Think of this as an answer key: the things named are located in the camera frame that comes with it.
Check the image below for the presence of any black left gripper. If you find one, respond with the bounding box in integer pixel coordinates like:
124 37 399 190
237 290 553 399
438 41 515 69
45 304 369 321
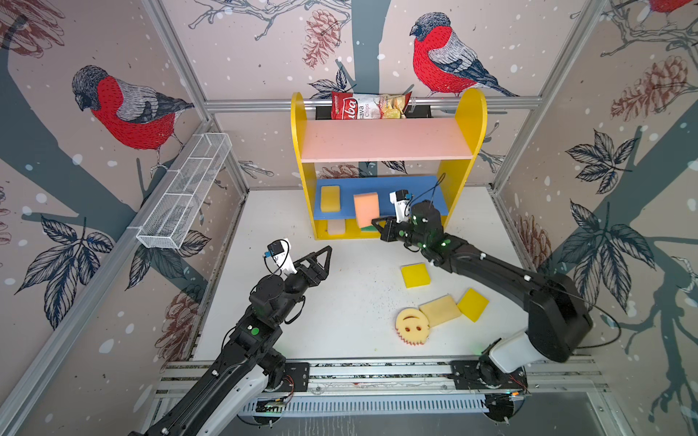
272 245 330 325

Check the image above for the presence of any salmon pink sponge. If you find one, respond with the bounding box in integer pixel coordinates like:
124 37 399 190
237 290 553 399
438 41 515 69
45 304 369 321
354 193 381 229

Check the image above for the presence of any pale pink sponge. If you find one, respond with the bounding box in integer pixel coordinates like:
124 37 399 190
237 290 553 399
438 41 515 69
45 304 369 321
327 219 346 235

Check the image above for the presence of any small bright yellow sponge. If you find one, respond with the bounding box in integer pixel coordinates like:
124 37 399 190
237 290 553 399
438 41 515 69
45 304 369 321
400 263 431 289

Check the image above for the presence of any yellow rectangular sponge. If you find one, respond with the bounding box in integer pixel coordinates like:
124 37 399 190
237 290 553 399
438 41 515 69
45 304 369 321
320 185 342 214

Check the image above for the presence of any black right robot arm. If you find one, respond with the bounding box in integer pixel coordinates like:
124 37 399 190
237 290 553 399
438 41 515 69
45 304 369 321
372 201 593 386

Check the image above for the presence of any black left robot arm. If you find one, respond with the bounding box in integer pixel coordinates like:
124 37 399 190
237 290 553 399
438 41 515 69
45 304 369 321
144 245 332 435

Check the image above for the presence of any yellow wooden shelf unit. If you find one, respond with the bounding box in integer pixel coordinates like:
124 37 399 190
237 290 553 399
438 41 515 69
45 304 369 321
290 90 488 240

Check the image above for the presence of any cream beige sponge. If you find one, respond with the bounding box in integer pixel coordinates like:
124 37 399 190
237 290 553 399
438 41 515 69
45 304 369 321
419 294 462 327

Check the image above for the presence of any smiley face sponge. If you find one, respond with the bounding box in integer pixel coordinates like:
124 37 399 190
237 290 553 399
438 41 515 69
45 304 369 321
396 308 431 345

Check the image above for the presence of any red chips bag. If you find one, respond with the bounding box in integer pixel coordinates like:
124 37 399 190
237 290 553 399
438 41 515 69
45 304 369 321
332 92 412 119

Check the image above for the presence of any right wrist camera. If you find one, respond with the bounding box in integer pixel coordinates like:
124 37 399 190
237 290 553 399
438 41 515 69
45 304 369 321
389 190 412 223

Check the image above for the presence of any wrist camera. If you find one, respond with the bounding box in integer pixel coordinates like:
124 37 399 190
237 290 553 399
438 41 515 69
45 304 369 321
265 238 297 275
389 190 412 223

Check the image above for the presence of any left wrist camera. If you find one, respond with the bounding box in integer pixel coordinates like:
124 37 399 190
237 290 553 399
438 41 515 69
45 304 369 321
265 238 297 275

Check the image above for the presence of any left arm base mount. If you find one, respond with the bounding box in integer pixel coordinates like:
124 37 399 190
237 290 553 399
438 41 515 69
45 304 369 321
265 362 310 395

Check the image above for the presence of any white wire mesh basket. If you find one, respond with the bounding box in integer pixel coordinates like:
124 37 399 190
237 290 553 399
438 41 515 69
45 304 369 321
136 133 232 250

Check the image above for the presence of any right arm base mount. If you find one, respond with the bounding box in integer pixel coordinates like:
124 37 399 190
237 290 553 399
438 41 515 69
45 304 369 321
449 360 528 392

